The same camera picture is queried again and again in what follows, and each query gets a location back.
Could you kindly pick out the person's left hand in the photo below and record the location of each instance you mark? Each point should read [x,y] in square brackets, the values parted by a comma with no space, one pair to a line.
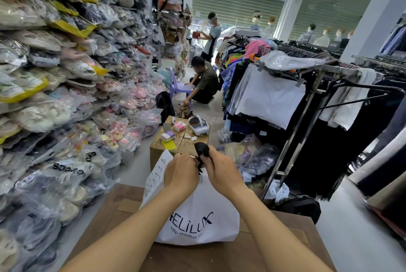
[181,176]

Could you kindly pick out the person's right hand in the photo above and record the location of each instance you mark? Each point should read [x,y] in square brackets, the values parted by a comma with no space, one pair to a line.
[223,172]

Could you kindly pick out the person's right fingers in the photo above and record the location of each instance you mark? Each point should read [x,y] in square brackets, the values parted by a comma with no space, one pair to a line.
[211,156]

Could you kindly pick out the person's left fingers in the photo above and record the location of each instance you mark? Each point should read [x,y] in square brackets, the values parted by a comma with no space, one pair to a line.
[187,159]

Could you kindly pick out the white printed plastic bag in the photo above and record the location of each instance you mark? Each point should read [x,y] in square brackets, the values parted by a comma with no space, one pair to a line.
[203,218]

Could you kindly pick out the person's right forearm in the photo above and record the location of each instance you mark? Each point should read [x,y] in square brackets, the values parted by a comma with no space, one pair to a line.
[272,233]

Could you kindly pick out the person's left forearm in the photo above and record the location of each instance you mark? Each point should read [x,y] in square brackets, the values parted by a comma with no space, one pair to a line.
[127,233]

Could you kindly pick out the yellow sticky note pad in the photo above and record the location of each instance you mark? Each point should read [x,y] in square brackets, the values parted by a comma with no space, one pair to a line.
[169,145]

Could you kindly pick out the small white purple box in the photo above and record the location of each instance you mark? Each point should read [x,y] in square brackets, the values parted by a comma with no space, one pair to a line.
[167,136]

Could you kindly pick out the white headset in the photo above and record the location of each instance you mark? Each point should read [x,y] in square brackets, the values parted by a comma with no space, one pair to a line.
[199,125]

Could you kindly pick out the small pink box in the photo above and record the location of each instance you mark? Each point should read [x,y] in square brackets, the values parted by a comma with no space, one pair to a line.
[179,126]

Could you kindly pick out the white printed paper sheet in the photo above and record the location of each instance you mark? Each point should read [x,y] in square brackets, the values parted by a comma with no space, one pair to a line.
[155,176]

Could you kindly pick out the pile of bagged clothes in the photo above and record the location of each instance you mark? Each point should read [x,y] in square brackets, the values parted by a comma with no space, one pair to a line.
[250,157]

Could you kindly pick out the brown patterned handbag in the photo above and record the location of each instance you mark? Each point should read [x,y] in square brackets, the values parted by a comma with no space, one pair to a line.
[185,111]

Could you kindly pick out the black backpack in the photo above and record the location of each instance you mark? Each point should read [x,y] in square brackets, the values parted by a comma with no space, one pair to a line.
[165,105]

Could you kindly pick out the purple plastic stool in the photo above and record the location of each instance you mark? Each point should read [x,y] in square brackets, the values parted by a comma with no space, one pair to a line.
[177,87]

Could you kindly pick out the white crumpled cloth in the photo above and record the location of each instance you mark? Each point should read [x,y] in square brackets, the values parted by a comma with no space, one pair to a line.
[279,191]

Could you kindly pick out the large brown cardboard box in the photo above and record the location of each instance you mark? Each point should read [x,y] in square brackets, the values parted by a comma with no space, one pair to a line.
[120,205]

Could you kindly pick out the white hanging shirt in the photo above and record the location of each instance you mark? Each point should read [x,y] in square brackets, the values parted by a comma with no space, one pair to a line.
[269,97]

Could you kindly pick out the rack of colourful clothes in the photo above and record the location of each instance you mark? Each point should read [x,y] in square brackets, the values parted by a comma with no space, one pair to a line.
[231,68]

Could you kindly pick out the metal clothes rack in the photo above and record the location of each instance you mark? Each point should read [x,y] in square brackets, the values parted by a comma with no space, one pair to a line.
[304,116]

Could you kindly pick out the black bag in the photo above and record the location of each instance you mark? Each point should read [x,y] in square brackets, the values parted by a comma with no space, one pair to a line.
[301,208]

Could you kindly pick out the pink garment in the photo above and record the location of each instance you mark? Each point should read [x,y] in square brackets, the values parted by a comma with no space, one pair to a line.
[255,47]

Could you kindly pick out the red item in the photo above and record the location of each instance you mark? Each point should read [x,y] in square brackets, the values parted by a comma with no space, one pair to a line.
[196,34]

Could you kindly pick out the clear plastic garment bag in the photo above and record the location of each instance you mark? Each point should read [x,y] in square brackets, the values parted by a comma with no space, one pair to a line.
[291,59]

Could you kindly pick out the rack of hanging handbags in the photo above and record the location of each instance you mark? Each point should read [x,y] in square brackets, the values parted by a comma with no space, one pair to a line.
[173,33]

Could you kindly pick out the pile of bagged shoes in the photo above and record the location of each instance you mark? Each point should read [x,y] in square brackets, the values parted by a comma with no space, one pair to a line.
[63,91]

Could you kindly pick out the grey roller shutter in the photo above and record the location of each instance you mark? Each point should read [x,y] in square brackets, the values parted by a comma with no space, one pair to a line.
[234,5]
[330,8]

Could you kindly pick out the row of mannequin busts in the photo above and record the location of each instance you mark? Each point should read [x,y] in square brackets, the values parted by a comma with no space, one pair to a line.
[323,40]

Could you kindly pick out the black clothes hanger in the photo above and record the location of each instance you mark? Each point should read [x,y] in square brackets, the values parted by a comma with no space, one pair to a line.
[364,86]

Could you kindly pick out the rack of dark clothes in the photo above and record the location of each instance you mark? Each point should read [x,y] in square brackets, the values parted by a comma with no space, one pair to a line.
[387,141]

